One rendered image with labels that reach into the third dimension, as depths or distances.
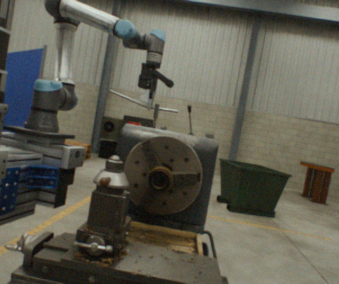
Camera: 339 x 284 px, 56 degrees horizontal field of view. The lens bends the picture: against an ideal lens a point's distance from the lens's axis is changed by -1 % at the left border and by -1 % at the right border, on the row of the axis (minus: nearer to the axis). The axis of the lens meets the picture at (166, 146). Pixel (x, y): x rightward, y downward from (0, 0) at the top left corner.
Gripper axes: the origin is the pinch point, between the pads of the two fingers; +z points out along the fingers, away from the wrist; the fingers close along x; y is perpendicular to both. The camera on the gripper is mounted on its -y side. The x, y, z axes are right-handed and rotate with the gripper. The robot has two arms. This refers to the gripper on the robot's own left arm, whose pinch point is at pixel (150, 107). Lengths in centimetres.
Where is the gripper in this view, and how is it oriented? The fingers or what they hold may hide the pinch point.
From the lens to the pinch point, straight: 149.1
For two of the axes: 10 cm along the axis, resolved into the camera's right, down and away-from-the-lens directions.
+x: -0.7, 0.4, -10.0
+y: -9.8, -1.7, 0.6
